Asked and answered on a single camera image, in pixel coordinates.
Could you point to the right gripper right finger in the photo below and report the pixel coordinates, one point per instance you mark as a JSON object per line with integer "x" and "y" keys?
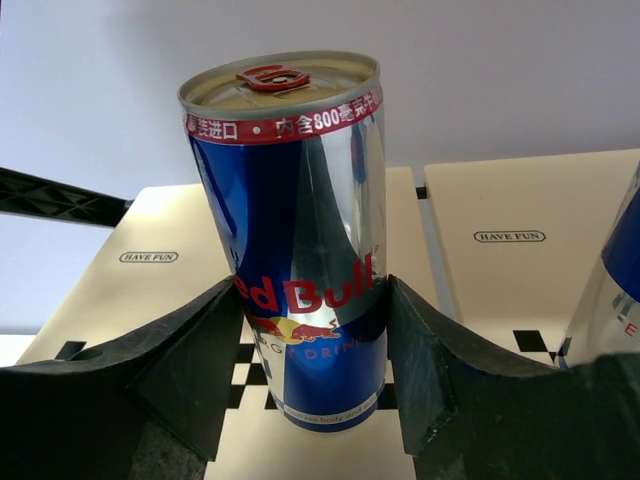
{"x": 470, "y": 409}

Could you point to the energy drink can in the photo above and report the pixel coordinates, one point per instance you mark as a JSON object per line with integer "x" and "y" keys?
{"x": 290, "y": 151}
{"x": 606, "y": 319}

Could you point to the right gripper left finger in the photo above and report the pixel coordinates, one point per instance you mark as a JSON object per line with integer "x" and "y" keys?
{"x": 149, "y": 404}

